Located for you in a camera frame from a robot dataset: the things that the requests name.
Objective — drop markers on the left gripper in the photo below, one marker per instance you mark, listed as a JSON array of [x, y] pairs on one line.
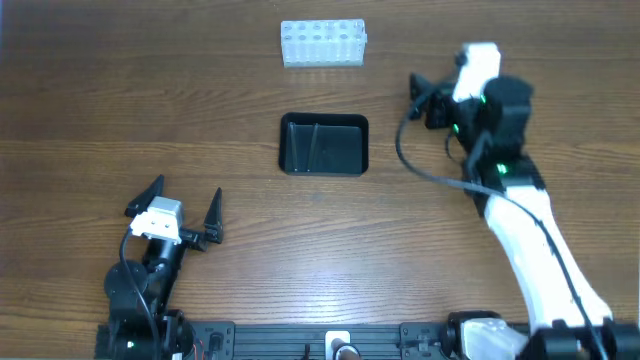
[[196, 239]]

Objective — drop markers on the clear test tube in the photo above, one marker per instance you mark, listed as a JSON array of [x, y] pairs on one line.
[[293, 150], [313, 150]]

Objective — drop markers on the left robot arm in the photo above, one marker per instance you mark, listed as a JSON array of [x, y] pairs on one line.
[[130, 290]]

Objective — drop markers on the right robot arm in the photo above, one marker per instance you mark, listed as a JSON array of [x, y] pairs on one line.
[[530, 250]]

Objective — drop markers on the black tray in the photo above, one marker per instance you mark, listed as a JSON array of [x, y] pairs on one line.
[[345, 150]]

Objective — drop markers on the white test tube rack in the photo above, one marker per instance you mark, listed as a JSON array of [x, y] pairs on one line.
[[322, 47]]

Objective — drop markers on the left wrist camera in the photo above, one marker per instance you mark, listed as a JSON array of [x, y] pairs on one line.
[[157, 220]]

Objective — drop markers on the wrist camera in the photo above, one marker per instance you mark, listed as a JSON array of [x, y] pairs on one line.
[[157, 220], [477, 70]]

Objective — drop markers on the mounting rail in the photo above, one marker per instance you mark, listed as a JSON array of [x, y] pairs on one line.
[[280, 342]]

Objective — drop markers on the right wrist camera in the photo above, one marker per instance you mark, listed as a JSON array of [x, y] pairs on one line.
[[477, 70]]

